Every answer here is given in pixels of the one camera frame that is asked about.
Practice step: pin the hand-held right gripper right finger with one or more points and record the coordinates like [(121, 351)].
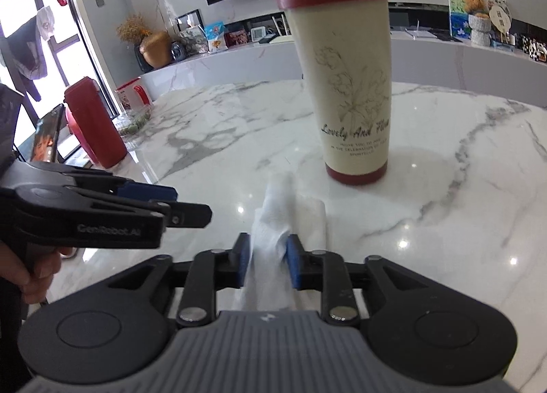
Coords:
[(295, 262)]

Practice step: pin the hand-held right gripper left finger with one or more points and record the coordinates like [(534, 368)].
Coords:
[(242, 260)]

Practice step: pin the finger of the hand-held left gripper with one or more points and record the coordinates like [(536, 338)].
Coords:
[(147, 193), (188, 215)]

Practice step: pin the white paper towel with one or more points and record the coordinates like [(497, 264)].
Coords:
[(273, 222)]

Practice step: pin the cream tumbler cup red lid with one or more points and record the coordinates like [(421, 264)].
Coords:
[(354, 76)]

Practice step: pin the clear container with red lid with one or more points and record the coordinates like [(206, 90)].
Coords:
[(128, 96)]

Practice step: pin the person's left hand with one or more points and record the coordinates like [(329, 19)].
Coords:
[(40, 279)]

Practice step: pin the green food in clear tray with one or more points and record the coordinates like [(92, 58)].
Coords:
[(134, 123)]

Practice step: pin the red bottle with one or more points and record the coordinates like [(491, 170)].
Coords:
[(92, 128)]

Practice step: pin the dark flower vase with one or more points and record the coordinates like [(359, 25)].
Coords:
[(140, 57)]

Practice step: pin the gold vase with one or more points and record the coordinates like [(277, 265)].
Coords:
[(156, 51)]

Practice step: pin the dark jar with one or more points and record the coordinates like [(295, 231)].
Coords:
[(177, 51)]

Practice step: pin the clear wrapped package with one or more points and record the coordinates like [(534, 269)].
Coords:
[(194, 40)]

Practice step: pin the dried flower bouquet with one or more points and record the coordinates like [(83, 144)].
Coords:
[(133, 27)]

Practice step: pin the dark hanging clothes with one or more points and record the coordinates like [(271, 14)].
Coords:
[(23, 59)]

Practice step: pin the blue snack bag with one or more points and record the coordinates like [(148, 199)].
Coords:
[(216, 37)]

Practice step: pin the black framed glass door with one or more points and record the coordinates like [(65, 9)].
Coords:
[(83, 34)]

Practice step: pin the red box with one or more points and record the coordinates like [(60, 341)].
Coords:
[(236, 38)]

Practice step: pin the small white clock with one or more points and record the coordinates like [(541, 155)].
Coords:
[(258, 34)]

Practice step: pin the white hanging cloth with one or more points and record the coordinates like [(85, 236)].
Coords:
[(45, 23)]

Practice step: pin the white router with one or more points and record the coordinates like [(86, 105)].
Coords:
[(280, 37)]

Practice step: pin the white marble television console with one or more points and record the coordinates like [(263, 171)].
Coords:
[(427, 63)]

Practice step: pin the flower painting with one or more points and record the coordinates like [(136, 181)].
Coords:
[(457, 14)]

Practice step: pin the brown teddy bear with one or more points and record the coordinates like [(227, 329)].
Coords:
[(475, 3)]

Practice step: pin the row of small figurines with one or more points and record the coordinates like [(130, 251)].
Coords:
[(534, 49)]

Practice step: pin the round white fan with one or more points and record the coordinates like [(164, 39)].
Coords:
[(500, 12)]

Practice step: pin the black picture frame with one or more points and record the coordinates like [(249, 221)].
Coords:
[(189, 19)]

